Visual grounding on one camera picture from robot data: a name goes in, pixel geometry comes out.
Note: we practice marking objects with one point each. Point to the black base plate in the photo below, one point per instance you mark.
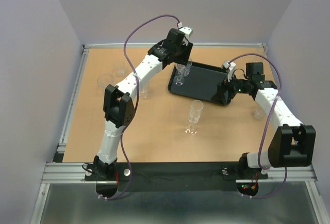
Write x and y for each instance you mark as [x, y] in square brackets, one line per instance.
[158, 177]

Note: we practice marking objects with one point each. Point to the faceted tumbler glass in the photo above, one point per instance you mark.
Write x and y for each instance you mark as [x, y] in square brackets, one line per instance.
[186, 70]

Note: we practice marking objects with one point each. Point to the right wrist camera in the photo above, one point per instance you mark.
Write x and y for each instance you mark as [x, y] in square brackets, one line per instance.
[228, 66]

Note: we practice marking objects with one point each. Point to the clear wine glass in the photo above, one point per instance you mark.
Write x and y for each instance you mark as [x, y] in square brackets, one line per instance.
[178, 79]

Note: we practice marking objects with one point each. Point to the tall champagne flute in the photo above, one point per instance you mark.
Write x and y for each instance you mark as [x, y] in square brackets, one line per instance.
[254, 58]

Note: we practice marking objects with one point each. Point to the small glass right near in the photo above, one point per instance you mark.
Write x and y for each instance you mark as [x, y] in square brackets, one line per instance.
[259, 113]

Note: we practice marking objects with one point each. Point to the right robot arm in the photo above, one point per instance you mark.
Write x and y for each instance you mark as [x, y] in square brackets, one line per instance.
[293, 142]

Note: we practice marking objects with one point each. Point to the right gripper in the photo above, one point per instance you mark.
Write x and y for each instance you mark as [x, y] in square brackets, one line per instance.
[219, 97]

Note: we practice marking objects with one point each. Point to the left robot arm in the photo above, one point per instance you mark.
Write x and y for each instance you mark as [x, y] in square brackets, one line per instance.
[118, 100]

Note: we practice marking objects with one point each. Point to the black plastic tray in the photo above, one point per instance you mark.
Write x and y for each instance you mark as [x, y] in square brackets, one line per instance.
[201, 83]

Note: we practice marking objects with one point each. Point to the wide clear cup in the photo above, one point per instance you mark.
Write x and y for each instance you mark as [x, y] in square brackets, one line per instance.
[103, 81]

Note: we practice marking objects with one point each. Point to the etched stemmed glass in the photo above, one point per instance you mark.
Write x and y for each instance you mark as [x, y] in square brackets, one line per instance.
[194, 116]

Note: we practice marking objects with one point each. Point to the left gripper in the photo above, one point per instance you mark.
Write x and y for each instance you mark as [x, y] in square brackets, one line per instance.
[184, 59]

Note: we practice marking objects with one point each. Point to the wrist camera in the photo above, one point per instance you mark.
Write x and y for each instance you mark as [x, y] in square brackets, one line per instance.
[187, 31]
[228, 66]

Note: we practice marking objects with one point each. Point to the large faceted tumbler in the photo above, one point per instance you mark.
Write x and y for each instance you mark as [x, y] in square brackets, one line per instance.
[144, 90]

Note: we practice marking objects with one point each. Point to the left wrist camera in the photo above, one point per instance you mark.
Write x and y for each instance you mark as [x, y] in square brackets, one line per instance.
[187, 31]

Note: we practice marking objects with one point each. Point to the small shot glass far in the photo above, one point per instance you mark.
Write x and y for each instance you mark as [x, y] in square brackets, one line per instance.
[120, 68]

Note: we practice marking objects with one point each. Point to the aluminium table frame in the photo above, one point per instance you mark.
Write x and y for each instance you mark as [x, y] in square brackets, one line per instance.
[68, 173]

